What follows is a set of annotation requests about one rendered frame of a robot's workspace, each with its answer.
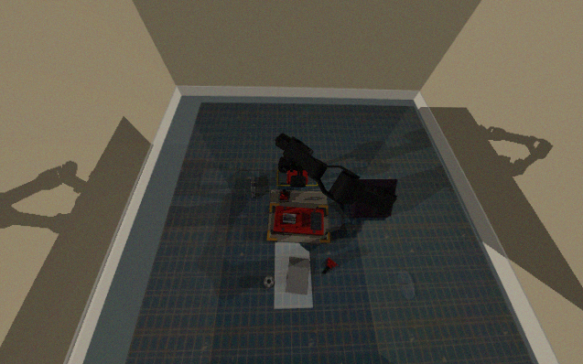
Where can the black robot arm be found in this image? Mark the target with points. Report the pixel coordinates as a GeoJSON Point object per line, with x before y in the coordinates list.
{"type": "Point", "coordinates": [347, 188]}

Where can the grey flat rectangular panel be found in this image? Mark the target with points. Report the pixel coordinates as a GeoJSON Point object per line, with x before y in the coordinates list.
{"type": "Point", "coordinates": [297, 275]}

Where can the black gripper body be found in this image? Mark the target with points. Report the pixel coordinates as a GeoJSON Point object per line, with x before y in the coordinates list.
{"type": "Point", "coordinates": [299, 180]}

